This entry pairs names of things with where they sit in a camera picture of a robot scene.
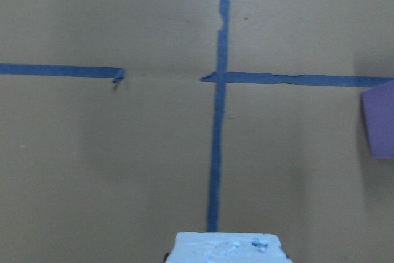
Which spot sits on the light blue foam block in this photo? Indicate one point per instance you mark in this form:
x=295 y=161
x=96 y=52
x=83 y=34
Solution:
x=227 y=247

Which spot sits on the purple foam block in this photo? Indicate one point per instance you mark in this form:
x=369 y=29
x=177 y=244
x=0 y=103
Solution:
x=378 y=113

